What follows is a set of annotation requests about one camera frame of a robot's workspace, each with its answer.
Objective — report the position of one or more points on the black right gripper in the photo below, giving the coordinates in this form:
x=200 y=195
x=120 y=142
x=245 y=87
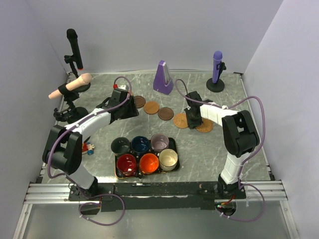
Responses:
x=192 y=123

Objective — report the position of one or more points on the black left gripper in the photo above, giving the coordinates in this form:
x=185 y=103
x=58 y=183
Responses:
x=133 y=111

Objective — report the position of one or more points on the dark walnut coaster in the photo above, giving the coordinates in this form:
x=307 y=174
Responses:
x=140 y=101
x=165 y=113

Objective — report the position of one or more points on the woven rattan coaster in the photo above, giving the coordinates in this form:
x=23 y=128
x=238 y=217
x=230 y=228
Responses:
x=180 y=120
x=206 y=126

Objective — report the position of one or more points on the woven rattan coaster front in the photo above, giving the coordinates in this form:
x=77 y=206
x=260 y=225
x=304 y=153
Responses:
x=206 y=126

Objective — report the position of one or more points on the dark green cup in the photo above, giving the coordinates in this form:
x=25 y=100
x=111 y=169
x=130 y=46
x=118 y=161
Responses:
x=120 y=146

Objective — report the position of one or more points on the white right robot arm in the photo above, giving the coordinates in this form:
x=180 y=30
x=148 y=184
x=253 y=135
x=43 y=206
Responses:
x=239 y=134

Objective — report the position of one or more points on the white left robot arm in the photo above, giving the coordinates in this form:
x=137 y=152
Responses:
x=63 y=150

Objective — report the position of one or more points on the black arm base beam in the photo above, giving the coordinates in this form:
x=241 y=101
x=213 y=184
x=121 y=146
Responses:
x=156 y=195

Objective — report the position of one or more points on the dark blue cup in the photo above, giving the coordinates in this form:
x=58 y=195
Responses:
x=140 y=144

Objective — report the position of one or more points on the lilac cup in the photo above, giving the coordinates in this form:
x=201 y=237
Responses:
x=159 y=142

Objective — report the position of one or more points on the red cup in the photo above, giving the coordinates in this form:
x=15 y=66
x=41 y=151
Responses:
x=127 y=165

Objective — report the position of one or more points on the cream cup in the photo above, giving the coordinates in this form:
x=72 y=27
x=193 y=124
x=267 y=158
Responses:
x=168 y=159

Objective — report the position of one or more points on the orange cup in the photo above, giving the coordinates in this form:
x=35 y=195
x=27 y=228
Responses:
x=149 y=163

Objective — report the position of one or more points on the black purple-microphone stand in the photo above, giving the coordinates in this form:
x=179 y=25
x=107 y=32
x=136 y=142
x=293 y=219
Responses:
x=219 y=85

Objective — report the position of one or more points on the purple metronome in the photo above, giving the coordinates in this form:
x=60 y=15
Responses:
x=163 y=82

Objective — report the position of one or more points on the black tray gold rim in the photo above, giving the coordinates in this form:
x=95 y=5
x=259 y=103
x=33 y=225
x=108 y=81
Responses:
x=139 y=173

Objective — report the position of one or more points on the beige microphone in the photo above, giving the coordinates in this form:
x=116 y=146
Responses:
x=82 y=80

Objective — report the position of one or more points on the colourful toy block figure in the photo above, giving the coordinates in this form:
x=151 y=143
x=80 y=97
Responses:
x=88 y=148

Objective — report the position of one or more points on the purple microphone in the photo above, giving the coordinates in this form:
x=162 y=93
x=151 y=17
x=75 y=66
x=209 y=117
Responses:
x=217 y=60

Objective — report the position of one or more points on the black microphone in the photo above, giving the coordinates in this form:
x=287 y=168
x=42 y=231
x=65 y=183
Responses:
x=73 y=39

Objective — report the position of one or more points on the aluminium frame rail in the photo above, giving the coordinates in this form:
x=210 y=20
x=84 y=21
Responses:
x=59 y=193

